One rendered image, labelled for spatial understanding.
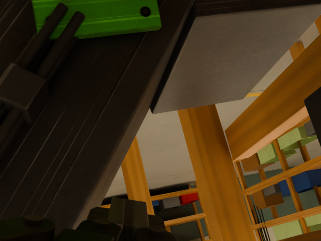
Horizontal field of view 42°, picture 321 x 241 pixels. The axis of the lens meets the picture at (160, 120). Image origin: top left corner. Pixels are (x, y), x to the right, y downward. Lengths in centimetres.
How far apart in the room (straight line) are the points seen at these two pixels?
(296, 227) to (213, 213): 534
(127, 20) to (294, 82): 52
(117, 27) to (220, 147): 83
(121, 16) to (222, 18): 14
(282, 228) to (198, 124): 559
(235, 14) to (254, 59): 15
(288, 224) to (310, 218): 49
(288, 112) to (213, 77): 28
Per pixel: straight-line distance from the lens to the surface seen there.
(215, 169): 117
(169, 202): 959
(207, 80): 65
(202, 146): 117
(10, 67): 36
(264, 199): 698
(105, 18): 40
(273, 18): 54
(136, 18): 41
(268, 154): 667
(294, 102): 87
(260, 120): 100
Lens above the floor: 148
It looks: 18 degrees down
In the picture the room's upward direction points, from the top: 166 degrees clockwise
